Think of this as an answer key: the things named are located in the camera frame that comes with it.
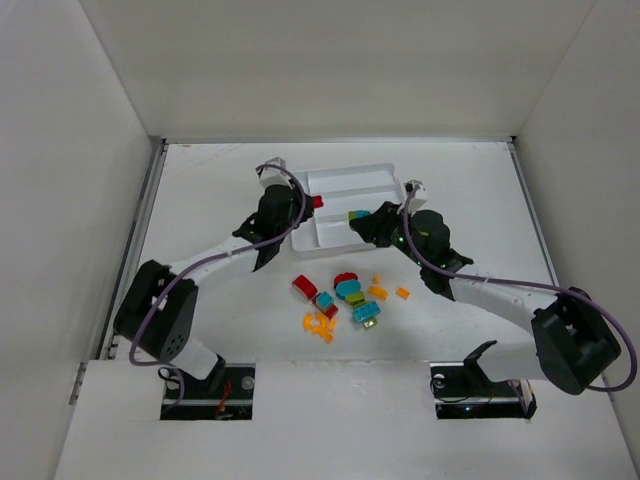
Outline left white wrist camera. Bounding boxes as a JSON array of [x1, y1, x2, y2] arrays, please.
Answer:
[[256, 157, 289, 189]]

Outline orange curved lego brick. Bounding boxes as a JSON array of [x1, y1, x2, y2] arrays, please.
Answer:
[[368, 285, 388, 301]]

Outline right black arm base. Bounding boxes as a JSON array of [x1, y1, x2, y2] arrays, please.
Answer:
[[429, 340, 537, 420]]

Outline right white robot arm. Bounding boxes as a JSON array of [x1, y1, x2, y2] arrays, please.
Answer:
[[348, 202, 621, 395]]

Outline red round lego brick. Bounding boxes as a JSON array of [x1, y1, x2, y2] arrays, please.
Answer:
[[334, 272, 358, 289]]

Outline white divided sorting tray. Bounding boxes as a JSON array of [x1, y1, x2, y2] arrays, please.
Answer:
[[291, 163, 405, 258]]

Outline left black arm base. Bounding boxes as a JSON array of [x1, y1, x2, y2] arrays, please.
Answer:
[[158, 363, 256, 421]]

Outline teal rounded lego brick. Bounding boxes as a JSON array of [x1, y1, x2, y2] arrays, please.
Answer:
[[335, 279, 361, 300]]

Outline red lego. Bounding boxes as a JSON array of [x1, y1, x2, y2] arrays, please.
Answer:
[[312, 298, 338, 319]]

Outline lime green lego in stack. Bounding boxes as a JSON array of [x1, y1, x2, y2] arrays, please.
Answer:
[[345, 292, 366, 308]]

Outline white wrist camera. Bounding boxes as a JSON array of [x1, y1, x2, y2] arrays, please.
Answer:
[[256, 157, 289, 189], [404, 180, 428, 214]]

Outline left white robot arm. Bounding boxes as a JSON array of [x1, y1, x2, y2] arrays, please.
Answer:
[[113, 185, 322, 395]]

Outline small orange lego brick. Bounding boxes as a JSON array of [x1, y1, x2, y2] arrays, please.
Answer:
[[396, 288, 410, 300]]

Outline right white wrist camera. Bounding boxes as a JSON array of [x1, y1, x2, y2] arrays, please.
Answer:
[[404, 180, 428, 214]]

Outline orange arch lego pieces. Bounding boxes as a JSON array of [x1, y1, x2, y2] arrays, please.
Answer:
[[302, 313, 338, 344]]

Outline red sloped lego brick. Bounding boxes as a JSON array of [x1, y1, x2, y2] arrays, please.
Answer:
[[292, 275, 318, 301]]

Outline teal long lego brick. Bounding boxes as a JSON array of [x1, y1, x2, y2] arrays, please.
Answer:
[[353, 301, 381, 323]]

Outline green lego under teal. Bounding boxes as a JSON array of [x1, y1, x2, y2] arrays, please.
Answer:
[[363, 318, 378, 329]]

